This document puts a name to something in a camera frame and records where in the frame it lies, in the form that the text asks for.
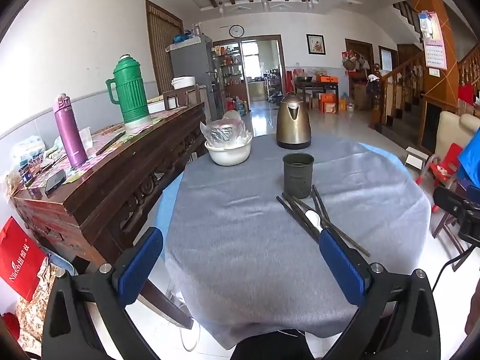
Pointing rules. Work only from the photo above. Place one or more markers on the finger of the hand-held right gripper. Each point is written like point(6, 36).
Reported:
point(450, 200)

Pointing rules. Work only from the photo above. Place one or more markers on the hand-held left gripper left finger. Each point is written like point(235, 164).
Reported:
point(138, 266)

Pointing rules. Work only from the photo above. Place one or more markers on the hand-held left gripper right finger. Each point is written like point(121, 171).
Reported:
point(341, 266)

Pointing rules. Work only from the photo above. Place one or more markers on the white plastic spoon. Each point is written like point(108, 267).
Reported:
point(313, 219)

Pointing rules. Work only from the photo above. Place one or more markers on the bunch of dark chopsticks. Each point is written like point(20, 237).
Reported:
point(296, 210)

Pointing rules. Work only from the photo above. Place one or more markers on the dark utensil holder cup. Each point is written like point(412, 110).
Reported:
point(297, 178)

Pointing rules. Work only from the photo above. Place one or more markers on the person's right hand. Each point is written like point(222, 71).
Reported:
point(474, 318)

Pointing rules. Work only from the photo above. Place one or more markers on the red plastic chair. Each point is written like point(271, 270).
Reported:
point(444, 165)

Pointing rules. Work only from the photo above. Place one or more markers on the blue cloth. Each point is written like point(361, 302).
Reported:
point(470, 161)

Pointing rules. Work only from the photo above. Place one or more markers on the white step stool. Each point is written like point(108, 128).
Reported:
point(415, 157)

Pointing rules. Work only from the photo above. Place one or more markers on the blue table cover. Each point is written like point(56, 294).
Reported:
point(168, 210)

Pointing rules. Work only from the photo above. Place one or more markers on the cream armchair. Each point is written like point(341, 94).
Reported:
point(450, 131)

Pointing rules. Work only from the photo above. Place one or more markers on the carved wooden sideboard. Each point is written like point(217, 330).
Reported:
point(112, 195)

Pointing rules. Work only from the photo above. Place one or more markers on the grey tablecloth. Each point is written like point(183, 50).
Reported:
point(240, 240)

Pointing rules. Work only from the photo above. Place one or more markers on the person's dark clothing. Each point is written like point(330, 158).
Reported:
point(270, 347)

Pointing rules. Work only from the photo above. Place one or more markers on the floral brown cloth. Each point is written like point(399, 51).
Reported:
point(37, 315)

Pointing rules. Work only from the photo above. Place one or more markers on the wooden staircase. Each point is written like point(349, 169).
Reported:
point(405, 93)

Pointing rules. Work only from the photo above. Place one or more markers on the red paper bag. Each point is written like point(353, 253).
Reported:
point(20, 258)

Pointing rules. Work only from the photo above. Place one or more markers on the black phone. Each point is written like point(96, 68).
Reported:
point(55, 182)

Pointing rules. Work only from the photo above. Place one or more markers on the dark flat stick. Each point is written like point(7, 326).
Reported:
point(111, 143)

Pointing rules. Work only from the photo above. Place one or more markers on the checked plastic table mat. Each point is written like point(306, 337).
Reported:
point(108, 135)

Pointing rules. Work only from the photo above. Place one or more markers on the clear plastic cup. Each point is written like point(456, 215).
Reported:
point(85, 140)

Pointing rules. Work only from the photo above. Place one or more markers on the clear water jug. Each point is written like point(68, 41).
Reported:
point(347, 103)

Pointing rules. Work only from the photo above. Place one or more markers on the white plastic basin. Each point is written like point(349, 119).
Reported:
point(228, 155)

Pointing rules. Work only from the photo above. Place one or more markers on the purple drinking bottle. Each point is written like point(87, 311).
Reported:
point(71, 135)

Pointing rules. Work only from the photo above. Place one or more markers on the gold electric kettle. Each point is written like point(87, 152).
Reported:
point(293, 123)

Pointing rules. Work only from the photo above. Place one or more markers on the pile of snack packets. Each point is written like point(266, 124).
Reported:
point(30, 157)

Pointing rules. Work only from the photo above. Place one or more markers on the orange gift box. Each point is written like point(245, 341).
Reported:
point(328, 103)

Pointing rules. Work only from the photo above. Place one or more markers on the orange flat box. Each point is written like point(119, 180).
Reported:
point(327, 78)

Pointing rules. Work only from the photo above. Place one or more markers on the dark wooden side table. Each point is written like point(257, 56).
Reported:
point(318, 87)

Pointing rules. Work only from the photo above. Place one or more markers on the dark wooden door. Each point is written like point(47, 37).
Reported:
point(358, 50)

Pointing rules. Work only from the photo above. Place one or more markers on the green thermos jug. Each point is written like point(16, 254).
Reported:
point(131, 90)

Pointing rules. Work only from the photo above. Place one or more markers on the wooden chair with open back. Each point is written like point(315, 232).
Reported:
point(187, 95)

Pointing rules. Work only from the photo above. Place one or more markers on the white printed cabinet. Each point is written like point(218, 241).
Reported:
point(204, 101)

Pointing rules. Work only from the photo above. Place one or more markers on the white rice cooker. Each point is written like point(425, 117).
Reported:
point(183, 82)

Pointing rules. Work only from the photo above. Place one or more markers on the framed picture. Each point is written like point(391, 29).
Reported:
point(316, 44)

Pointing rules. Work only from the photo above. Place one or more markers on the grey refrigerator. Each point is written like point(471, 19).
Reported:
point(191, 63)

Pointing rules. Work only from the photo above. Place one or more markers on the shelf with bottles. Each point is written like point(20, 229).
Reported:
point(232, 75)

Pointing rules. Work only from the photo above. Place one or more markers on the brown slatted door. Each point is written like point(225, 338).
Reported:
point(163, 52)

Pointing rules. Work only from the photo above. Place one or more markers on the white wall switch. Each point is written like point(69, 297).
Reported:
point(433, 72)

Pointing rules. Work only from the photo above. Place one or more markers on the wall calendar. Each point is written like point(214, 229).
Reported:
point(435, 48)

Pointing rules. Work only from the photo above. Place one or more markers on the round wall clock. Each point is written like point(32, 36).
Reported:
point(236, 31)

